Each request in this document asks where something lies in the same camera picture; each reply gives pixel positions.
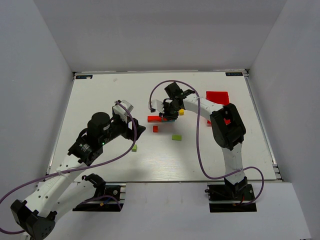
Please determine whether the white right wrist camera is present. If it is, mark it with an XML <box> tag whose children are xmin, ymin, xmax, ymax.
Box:
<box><xmin>148</xmin><ymin>99</ymin><xmax>164</xmax><ymax>114</ymax></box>

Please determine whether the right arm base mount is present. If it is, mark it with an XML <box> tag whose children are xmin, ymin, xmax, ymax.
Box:
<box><xmin>204</xmin><ymin>184</ymin><xmax>257</xmax><ymax>213</ymax></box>

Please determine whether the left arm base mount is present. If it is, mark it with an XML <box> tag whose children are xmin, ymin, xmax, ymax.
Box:
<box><xmin>72</xmin><ymin>183</ymin><xmax>126</xmax><ymax>213</ymax></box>

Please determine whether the small green cube block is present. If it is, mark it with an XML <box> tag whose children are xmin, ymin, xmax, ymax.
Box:
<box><xmin>131</xmin><ymin>144</ymin><xmax>138</xmax><ymax>152</ymax></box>

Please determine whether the small red cube block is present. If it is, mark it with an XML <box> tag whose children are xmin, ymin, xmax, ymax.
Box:
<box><xmin>153</xmin><ymin>125</ymin><xmax>158</xmax><ymax>133</ymax></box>

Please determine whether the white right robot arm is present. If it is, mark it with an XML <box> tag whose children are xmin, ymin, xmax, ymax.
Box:
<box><xmin>150</xmin><ymin>82</ymin><xmax>248</xmax><ymax>197</ymax></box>

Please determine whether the red plastic bin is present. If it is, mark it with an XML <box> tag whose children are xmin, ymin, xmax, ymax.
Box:
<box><xmin>205</xmin><ymin>90</ymin><xmax>230</xmax><ymax>127</ymax></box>

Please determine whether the green rectangular block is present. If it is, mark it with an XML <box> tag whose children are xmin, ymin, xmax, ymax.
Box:
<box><xmin>171</xmin><ymin>134</ymin><xmax>182</xmax><ymax>141</ymax></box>

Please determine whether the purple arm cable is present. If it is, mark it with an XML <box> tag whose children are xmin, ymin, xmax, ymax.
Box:
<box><xmin>0</xmin><ymin>99</ymin><xmax>138</xmax><ymax>235</ymax></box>
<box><xmin>149</xmin><ymin>79</ymin><xmax>265</xmax><ymax>206</ymax></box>

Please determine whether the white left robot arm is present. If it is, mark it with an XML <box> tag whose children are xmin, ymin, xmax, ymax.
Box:
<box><xmin>10</xmin><ymin>100</ymin><xmax>146</xmax><ymax>240</ymax></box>

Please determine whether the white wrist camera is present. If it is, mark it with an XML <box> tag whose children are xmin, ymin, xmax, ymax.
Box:
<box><xmin>112</xmin><ymin>100</ymin><xmax>134</xmax><ymax>124</ymax></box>
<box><xmin>148</xmin><ymin>99</ymin><xmax>164</xmax><ymax>114</ymax></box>

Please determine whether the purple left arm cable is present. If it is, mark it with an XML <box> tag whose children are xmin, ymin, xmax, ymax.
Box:
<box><xmin>0</xmin><ymin>99</ymin><xmax>138</xmax><ymax>235</ymax></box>

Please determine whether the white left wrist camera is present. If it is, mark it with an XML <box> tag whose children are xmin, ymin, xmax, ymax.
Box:
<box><xmin>112</xmin><ymin>100</ymin><xmax>134</xmax><ymax>124</ymax></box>

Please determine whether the right blue corner label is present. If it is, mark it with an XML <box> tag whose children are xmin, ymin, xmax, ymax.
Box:
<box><xmin>225</xmin><ymin>72</ymin><xmax>243</xmax><ymax>77</ymax></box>

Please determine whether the blue corner label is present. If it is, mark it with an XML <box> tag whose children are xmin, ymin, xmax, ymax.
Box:
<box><xmin>225</xmin><ymin>72</ymin><xmax>243</xmax><ymax>77</ymax></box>
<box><xmin>75</xmin><ymin>75</ymin><xmax>93</xmax><ymax>80</ymax></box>

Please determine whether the yellow cube block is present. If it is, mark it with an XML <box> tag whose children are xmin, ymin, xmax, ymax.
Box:
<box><xmin>178</xmin><ymin>109</ymin><xmax>185</xmax><ymax>116</ymax></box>

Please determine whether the red arch block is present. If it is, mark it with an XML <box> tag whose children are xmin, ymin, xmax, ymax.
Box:
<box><xmin>147</xmin><ymin>115</ymin><xmax>162</xmax><ymax>123</ymax></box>

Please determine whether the left blue corner label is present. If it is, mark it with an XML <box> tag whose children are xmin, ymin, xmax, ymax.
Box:
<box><xmin>75</xmin><ymin>75</ymin><xmax>93</xmax><ymax>80</ymax></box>

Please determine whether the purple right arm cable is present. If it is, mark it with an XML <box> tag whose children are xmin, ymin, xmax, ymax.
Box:
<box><xmin>149</xmin><ymin>79</ymin><xmax>265</xmax><ymax>206</ymax></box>

